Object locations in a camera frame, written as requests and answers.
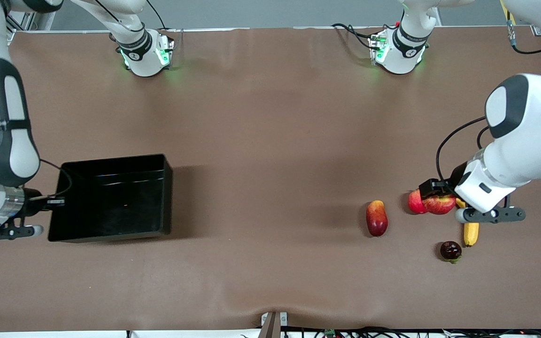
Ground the dark purple mangosteen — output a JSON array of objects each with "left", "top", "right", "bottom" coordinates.
[{"left": 440, "top": 241, "right": 463, "bottom": 264}]

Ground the camera mount post bracket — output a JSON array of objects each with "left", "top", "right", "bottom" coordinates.
[{"left": 258, "top": 311, "right": 288, "bottom": 338}]

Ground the red yellow apple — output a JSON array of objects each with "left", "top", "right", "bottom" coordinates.
[{"left": 422, "top": 193, "right": 457, "bottom": 215}]

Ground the yellow banana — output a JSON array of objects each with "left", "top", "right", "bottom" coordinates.
[{"left": 456, "top": 197, "right": 479, "bottom": 247}]

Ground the red yellow mango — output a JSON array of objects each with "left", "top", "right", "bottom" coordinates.
[{"left": 366, "top": 200, "right": 388, "bottom": 237}]

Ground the brown table cover sheet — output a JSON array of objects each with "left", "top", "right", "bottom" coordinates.
[{"left": 0, "top": 26, "right": 541, "bottom": 332}]

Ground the black base cable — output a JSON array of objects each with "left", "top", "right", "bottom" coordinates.
[
  {"left": 331, "top": 23, "right": 384, "bottom": 51},
  {"left": 146, "top": 0, "right": 168, "bottom": 31}
]

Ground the red pomegranate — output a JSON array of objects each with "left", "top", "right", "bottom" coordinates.
[{"left": 408, "top": 189, "right": 428, "bottom": 215}]

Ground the black plastic box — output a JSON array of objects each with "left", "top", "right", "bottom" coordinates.
[{"left": 47, "top": 154, "right": 173, "bottom": 243}]

